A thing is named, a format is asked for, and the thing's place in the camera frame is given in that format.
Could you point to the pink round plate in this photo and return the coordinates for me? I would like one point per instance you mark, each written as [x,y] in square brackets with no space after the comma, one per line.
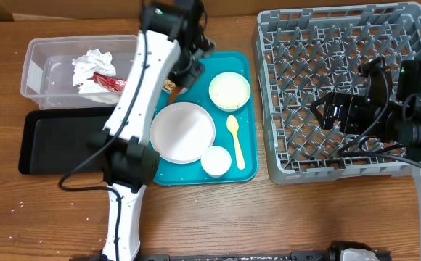
[181,132]

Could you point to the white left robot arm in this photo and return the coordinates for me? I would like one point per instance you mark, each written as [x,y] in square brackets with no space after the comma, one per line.
[170,44]

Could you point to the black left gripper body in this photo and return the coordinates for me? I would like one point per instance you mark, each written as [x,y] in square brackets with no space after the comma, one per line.
[187,71]

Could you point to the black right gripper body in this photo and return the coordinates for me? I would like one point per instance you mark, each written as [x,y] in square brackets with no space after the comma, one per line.
[356,115]

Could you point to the grey dishwasher rack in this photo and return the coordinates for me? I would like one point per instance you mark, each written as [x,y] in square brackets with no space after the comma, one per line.
[303,54]

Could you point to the white napkin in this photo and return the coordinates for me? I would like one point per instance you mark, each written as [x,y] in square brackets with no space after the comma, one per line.
[94,61]

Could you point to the pink bowl with nuts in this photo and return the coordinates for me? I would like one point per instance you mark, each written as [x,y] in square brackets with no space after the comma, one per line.
[170,87]

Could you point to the clear plastic waste bin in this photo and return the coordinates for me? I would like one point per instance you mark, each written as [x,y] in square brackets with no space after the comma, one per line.
[47,76]

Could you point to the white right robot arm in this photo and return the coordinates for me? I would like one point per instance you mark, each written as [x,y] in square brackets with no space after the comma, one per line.
[404,144]

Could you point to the pale green bowl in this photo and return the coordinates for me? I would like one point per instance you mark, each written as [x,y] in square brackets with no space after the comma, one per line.
[229,91]

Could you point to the orange carrot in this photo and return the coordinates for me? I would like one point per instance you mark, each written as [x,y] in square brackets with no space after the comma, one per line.
[172,97]

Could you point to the pale green cup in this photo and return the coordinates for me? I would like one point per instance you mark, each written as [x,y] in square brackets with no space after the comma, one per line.
[216,161]

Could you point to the red snack wrapper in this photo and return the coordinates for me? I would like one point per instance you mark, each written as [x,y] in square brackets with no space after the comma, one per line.
[110,83]

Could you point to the black plastic tray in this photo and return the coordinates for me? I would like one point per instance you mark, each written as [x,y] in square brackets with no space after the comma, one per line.
[56,140]

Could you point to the yellow plastic spoon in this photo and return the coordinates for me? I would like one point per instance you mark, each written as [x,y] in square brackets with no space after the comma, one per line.
[233,127]

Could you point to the teal serving tray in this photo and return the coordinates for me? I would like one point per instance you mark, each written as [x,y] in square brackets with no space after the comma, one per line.
[171,174]

